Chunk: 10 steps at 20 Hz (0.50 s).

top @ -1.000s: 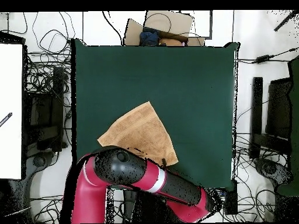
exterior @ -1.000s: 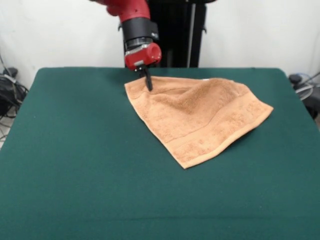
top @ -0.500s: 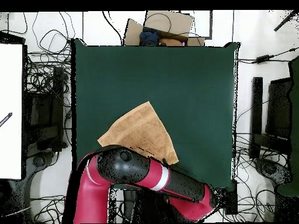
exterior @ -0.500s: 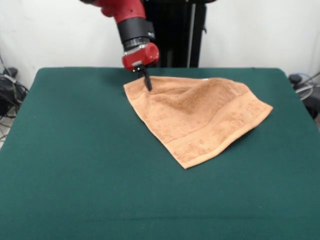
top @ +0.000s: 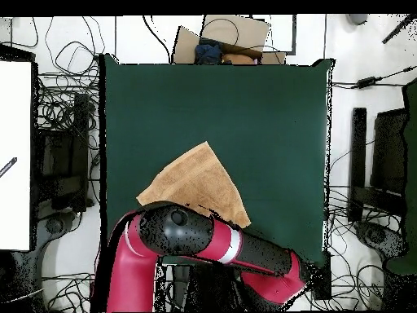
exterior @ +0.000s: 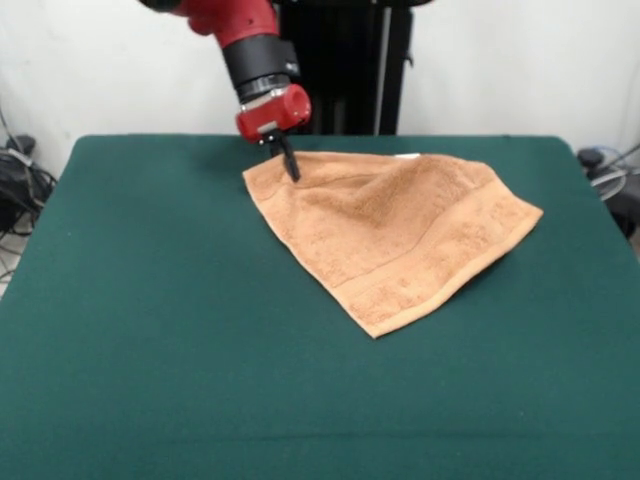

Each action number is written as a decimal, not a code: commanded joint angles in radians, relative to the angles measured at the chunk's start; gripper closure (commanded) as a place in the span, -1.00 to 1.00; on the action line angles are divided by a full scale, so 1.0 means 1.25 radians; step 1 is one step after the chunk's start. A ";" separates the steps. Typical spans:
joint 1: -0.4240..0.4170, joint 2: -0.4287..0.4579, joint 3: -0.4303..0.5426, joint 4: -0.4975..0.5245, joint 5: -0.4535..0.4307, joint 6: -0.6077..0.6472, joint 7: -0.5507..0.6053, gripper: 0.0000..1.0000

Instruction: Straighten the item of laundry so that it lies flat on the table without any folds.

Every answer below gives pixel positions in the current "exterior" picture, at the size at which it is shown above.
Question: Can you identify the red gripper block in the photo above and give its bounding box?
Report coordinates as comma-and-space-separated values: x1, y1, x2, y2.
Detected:
235, 83, 312, 183

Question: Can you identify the tan terry towel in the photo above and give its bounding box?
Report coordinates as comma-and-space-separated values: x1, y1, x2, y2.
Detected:
242, 151, 545, 340

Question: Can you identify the dark green table cloth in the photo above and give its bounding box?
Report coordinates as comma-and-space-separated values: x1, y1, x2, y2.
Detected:
0, 133, 640, 480

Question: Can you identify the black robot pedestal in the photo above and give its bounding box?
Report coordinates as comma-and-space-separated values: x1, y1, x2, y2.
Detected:
272, 0, 416, 136

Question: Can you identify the black cable tangle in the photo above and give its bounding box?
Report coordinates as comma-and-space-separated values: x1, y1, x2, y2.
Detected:
579, 144, 640, 201
0, 107, 59, 281

